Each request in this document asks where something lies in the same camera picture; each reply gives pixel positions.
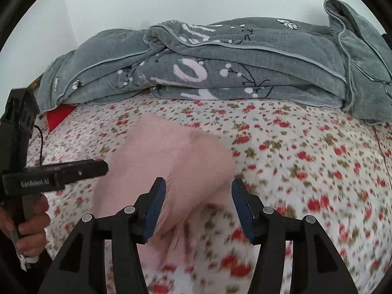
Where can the grey printed quilt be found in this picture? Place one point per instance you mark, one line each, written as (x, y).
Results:
(245, 67)

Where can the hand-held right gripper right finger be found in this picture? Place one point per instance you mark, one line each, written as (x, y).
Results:
(242, 209)

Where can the floral bedsheet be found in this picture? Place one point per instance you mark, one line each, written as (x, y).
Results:
(306, 165)

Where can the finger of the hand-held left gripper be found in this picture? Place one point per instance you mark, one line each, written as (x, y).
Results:
(88, 170)

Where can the pink knit sweater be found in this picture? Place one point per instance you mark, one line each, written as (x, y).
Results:
(159, 165)

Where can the red pillow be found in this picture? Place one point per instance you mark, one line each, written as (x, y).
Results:
(59, 116)

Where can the person's left hand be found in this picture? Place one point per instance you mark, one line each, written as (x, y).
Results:
(33, 232)

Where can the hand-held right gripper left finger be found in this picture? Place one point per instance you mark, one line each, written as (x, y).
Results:
(154, 209)

